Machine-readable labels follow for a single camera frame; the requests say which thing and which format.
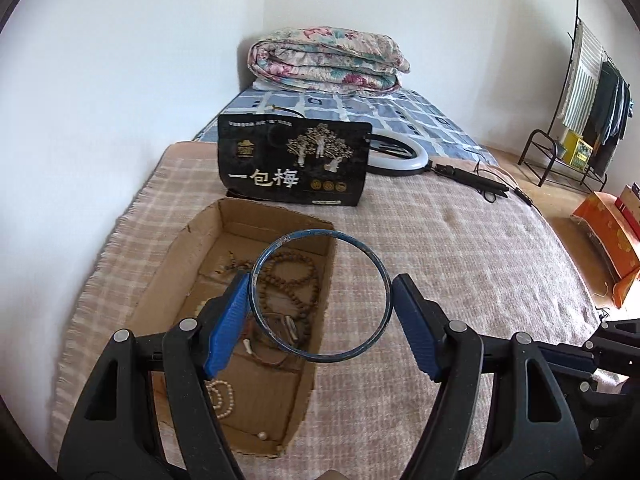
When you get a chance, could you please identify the white ring light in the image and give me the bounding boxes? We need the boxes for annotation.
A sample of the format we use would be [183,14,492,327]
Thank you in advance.
[367,129,432,177]

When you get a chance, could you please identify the black tripod stand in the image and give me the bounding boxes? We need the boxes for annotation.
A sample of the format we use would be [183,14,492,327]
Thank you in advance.
[430,159,538,206]

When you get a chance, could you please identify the orange patterned box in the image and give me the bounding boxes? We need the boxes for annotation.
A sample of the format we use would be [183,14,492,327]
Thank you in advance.
[572,191,640,308]

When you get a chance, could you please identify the beige plaid blanket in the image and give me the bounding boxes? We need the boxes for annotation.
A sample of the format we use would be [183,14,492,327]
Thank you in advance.
[47,142,601,480]

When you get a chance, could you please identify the black metal rack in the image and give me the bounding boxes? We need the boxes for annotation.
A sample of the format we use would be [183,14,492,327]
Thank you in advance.
[517,0,631,193]

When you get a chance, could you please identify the dark red gift box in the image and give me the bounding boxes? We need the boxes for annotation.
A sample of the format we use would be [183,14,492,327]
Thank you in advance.
[614,185,640,241]

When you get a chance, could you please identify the dark hanging clothes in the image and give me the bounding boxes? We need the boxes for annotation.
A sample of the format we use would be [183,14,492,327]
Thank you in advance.
[582,60,632,173]

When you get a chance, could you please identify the black gift box chinese text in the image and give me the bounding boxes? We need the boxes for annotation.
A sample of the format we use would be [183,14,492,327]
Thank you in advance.
[217,114,373,208]

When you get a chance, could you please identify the cardboard box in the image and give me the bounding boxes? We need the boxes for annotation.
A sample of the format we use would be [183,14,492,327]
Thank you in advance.
[122,197,336,461]

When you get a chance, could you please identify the pearl bracelet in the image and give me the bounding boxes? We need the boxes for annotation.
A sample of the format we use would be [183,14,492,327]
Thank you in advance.
[207,380,236,419]

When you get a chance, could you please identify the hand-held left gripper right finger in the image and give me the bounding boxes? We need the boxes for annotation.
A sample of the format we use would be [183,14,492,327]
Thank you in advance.
[392,274,601,480]

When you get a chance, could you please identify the dark thin bangle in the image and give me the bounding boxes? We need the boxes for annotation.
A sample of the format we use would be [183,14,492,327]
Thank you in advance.
[249,228,394,363]

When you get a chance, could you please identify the yellow green box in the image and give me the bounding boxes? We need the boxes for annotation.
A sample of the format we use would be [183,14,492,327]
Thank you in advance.
[562,130,593,167]

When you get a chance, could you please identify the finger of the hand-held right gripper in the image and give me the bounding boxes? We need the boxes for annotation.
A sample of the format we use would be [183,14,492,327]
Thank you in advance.
[542,342,608,375]
[585,317,640,348]

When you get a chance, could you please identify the brown wooden bead necklace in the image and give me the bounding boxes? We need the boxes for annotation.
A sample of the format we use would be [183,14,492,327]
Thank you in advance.
[220,250,321,358]

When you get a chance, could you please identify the striped hanging cloth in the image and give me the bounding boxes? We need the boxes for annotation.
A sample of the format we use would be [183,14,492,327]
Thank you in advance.
[557,22,606,131]

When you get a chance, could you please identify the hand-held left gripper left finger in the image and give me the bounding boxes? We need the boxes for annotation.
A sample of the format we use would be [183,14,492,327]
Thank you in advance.
[57,270,251,480]

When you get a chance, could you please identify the folded floral quilt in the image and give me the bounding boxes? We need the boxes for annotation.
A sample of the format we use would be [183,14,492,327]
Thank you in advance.
[248,26,411,95]

